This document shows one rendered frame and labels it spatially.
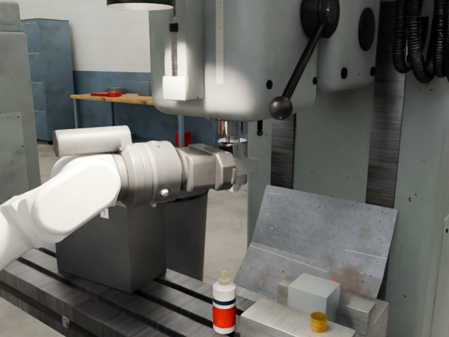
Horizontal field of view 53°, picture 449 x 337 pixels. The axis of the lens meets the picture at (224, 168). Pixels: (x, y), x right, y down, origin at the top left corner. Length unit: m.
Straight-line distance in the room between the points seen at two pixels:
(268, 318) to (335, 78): 0.37
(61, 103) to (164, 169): 7.45
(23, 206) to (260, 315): 0.35
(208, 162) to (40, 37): 7.29
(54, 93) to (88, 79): 0.60
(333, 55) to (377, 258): 0.46
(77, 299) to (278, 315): 0.45
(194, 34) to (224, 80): 0.07
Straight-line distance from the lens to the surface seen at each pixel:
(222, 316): 0.81
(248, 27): 0.57
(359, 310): 0.72
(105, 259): 0.98
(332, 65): 0.73
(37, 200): 0.56
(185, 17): 0.58
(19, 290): 1.12
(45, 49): 7.89
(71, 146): 0.60
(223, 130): 0.68
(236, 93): 0.58
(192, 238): 2.69
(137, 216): 0.92
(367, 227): 1.01
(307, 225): 1.06
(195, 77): 0.59
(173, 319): 0.87
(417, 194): 0.99
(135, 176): 0.59
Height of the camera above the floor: 1.39
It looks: 14 degrees down
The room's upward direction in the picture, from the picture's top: straight up
